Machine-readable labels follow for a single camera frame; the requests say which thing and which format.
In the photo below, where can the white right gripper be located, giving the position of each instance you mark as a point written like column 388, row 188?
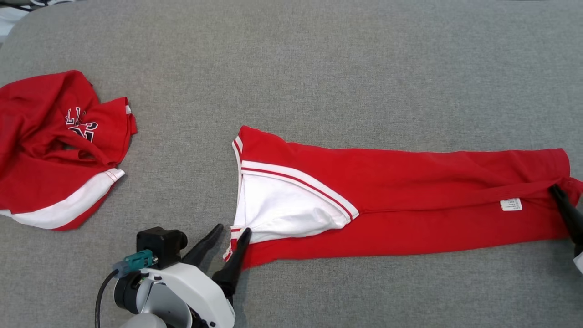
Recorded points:
column 580, row 262

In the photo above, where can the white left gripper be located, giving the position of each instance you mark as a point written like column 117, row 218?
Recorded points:
column 200, row 296

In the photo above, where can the red garment with white panel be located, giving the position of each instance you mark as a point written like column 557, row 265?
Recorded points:
column 410, row 196

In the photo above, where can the red garment with number print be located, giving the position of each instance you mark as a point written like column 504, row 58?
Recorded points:
column 41, row 155

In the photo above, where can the plain white power strip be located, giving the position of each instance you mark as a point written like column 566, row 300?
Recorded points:
column 11, row 25

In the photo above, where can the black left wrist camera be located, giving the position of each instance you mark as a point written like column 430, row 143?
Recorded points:
column 159, row 243

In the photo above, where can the teal left camera connector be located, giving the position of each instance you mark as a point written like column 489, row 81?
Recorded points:
column 136, row 261

